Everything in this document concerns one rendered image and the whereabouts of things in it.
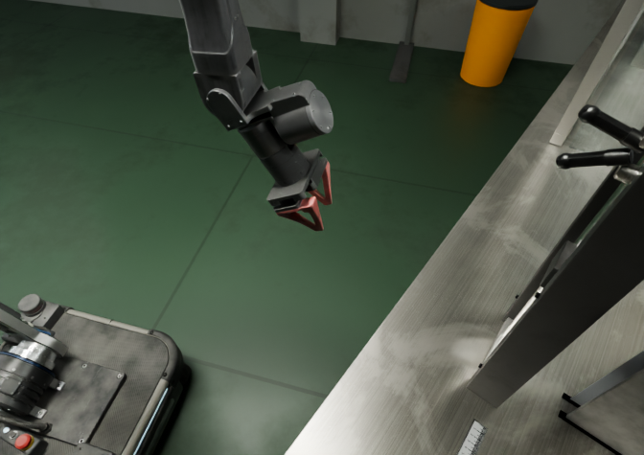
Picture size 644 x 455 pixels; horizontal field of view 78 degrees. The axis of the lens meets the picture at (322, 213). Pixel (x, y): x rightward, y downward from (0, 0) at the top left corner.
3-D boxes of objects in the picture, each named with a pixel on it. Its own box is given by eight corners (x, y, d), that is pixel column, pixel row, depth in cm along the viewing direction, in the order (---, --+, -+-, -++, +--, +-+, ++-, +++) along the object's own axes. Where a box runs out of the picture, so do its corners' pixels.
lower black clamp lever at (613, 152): (561, 164, 34) (557, 150, 33) (634, 159, 30) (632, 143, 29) (556, 172, 33) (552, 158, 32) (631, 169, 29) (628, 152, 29)
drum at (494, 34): (505, 68, 303) (535, -13, 260) (507, 93, 280) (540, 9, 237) (456, 61, 309) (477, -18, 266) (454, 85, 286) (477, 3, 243)
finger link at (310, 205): (344, 205, 66) (317, 163, 60) (334, 238, 61) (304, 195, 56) (310, 212, 69) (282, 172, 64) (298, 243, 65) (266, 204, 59)
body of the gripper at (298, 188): (325, 156, 63) (302, 119, 59) (308, 201, 57) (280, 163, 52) (292, 165, 66) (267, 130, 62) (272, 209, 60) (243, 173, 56)
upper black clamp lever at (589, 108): (577, 112, 30) (589, 98, 29) (640, 147, 29) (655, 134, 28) (572, 120, 30) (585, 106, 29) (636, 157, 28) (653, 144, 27)
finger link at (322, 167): (348, 192, 68) (322, 149, 62) (339, 222, 63) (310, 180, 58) (315, 198, 71) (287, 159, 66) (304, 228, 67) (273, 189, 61)
